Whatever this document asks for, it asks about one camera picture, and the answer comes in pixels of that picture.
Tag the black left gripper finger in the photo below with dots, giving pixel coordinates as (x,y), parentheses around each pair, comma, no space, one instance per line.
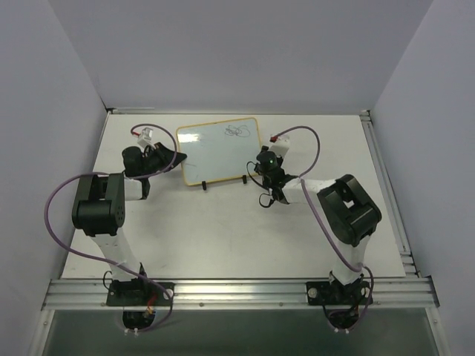
(163,152)
(172,160)

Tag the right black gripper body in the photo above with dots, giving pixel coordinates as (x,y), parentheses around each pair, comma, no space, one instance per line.
(274,186)

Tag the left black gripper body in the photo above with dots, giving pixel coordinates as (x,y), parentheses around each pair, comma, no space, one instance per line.
(159,156)

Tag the yellow framed whiteboard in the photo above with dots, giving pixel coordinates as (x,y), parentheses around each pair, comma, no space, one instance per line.
(218,151)

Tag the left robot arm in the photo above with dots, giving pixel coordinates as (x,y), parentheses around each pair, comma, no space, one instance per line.
(99,205)

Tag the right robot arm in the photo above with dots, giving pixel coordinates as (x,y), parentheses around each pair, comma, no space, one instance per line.
(261,237)

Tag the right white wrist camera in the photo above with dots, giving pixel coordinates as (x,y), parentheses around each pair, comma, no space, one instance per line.
(280,145)

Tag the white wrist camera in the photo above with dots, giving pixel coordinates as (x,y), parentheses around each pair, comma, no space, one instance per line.
(144,139)
(280,145)

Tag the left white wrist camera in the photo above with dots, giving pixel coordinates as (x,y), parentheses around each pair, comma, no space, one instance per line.
(144,139)

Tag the aluminium back rail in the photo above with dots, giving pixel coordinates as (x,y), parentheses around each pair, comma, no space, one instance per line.
(232,112)

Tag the aluminium rail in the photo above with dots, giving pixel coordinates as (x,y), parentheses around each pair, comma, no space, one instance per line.
(394,215)
(232,112)
(399,293)

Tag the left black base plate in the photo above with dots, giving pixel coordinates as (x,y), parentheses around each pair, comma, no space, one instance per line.
(135,293)

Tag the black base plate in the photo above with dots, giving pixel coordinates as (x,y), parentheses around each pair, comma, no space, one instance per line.
(337,293)
(135,293)

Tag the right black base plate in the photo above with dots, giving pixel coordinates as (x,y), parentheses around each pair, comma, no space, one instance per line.
(337,293)

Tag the aluminium right side rail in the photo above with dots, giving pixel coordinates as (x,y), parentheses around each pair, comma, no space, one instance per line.
(394,215)

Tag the aluminium front rail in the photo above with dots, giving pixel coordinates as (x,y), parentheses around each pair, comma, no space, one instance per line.
(399,293)

